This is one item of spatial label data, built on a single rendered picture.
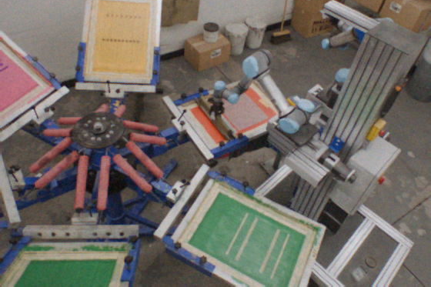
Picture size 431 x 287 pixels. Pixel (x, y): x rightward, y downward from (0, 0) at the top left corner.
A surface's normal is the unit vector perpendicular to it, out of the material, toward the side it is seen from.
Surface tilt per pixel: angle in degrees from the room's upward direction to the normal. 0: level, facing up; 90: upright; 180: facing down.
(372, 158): 0
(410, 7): 88
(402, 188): 0
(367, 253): 0
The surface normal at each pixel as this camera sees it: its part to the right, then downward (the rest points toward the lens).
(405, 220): 0.11, -0.71
